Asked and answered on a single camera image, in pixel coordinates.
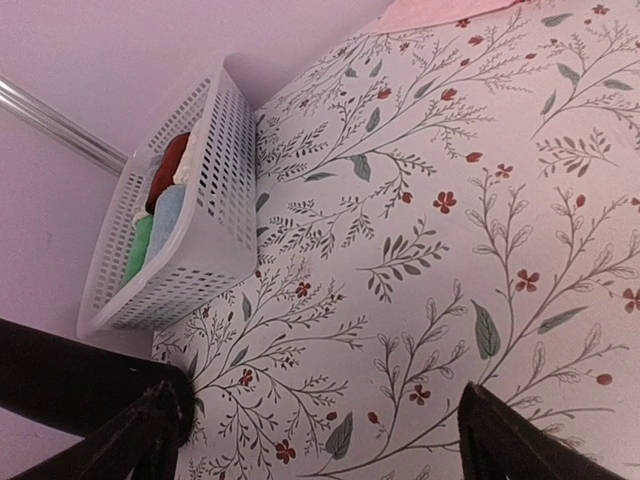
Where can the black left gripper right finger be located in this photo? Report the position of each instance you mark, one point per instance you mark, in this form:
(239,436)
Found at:
(498,443)

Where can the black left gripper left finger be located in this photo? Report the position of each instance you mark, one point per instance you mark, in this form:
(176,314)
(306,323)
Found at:
(141,442)

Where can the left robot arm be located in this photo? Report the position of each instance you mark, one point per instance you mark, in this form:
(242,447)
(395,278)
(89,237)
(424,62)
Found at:
(70,386)

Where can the green rolled towel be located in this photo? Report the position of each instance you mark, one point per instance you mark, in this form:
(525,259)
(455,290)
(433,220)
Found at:
(138,251)

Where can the white plastic basket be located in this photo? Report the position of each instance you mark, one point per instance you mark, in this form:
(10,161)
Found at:
(214,243)

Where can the light blue rolled towel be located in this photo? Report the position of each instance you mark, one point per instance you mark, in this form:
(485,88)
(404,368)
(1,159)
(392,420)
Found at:
(167,212)

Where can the white rolled towel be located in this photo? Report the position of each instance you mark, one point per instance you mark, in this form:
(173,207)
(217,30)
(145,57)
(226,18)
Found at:
(182,173)

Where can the grey rolled towel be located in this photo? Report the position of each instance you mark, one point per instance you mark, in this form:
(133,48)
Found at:
(152,167)

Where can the red rolled towel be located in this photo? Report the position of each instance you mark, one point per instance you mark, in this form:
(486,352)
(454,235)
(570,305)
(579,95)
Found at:
(163,178)

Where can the pink towel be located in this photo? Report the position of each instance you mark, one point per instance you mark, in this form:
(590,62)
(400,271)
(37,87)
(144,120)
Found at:
(410,14)

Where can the left aluminium frame post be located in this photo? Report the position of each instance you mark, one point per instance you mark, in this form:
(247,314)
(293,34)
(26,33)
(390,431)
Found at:
(58,127)

